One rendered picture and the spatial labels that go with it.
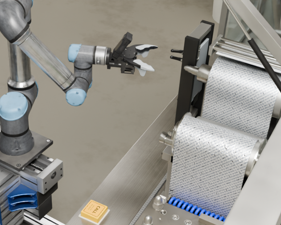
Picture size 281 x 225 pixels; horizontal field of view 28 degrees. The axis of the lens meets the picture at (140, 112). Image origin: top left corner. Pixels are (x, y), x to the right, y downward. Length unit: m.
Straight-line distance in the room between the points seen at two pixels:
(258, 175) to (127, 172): 1.13
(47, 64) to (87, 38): 2.77
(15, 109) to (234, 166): 0.96
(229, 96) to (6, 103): 0.91
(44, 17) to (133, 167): 3.22
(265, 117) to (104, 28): 3.32
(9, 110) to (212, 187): 0.90
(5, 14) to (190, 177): 0.89
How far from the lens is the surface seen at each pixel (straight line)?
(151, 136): 2.36
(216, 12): 5.30
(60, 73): 2.15
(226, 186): 1.79
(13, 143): 2.37
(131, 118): 3.94
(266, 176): 1.10
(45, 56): 2.13
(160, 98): 4.17
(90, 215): 1.98
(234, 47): 1.92
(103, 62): 2.23
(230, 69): 1.89
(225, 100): 1.91
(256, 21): 1.31
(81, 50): 2.24
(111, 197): 2.08
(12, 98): 2.32
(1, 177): 2.44
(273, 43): 1.32
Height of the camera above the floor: 2.37
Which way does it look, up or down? 36 degrees down
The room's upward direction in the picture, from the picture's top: 4 degrees clockwise
